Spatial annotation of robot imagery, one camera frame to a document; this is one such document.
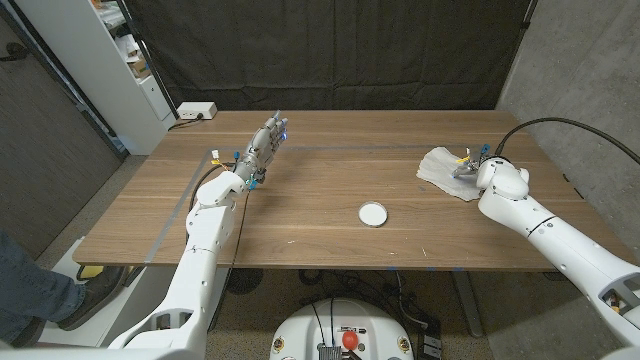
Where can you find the red emergency stop button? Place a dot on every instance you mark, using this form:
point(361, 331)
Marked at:
point(350, 340)

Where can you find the white shelf cabinet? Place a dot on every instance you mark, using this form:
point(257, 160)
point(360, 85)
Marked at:
point(100, 70)

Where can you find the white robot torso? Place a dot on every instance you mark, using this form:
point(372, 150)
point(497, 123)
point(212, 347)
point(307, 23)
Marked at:
point(340, 320)

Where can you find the grey metal table leg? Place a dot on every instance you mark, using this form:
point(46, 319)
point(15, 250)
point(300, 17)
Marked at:
point(467, 305)

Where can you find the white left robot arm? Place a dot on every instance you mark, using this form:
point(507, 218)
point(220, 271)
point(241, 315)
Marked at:
point(200, 250)

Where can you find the white power strip box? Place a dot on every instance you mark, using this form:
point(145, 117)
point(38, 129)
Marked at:
point(196, 110)

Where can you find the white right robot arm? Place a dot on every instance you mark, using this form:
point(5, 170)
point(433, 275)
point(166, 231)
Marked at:
point(560, 235)

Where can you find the black stand pole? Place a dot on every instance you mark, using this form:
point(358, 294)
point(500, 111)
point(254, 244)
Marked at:
point(150, 60)

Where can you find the white round jar lid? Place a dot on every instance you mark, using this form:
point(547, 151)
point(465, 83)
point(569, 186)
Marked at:
point(373, 214)

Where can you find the black round floor disc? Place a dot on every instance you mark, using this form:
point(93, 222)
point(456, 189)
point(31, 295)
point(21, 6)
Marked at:
point(244, 281)

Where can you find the cardboard box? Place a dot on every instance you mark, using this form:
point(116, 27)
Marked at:
point(139, 67)

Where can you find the black floor power strip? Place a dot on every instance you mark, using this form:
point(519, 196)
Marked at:
point(430, 342)

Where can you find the person's leg in jeans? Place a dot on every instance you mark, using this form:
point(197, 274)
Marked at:
point(30, 295)

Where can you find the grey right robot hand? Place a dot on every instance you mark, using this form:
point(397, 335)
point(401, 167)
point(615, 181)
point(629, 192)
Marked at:
point(470, 162)

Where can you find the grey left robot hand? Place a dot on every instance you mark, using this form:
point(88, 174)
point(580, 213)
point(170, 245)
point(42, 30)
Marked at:
point(261, 147)

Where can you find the dark brown shoe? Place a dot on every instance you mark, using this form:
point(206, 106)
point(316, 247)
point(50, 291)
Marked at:
point(95, 295)

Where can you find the grey tape line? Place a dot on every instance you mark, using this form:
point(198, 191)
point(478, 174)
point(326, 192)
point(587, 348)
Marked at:
point(180, 205)

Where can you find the white paper towel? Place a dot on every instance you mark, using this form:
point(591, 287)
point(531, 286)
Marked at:
point(440, 172)

